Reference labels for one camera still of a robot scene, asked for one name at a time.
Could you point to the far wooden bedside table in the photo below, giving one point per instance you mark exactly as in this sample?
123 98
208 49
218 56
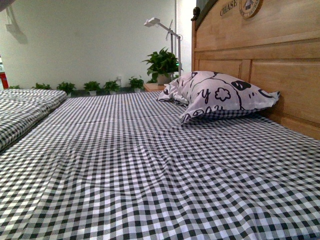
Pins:
153 87

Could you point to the small potted plant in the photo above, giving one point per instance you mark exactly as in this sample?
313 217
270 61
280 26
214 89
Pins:
112 87
42 86
92 87
136 83
67 87
14 87

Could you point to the white cartoon print pillow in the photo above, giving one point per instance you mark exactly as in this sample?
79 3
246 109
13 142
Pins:
216 95

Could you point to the large potted green plant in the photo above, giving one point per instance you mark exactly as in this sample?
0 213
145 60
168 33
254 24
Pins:
163 65

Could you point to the black white checkered bed sheet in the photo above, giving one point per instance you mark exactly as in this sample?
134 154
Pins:
122 167

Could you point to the white floor lamp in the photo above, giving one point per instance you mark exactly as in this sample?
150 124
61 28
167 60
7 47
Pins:
175 39

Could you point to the wooden bed headboard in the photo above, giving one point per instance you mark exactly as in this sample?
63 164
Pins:
275 45

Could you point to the folded checkered quilt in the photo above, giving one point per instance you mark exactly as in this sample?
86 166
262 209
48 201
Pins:
21 109

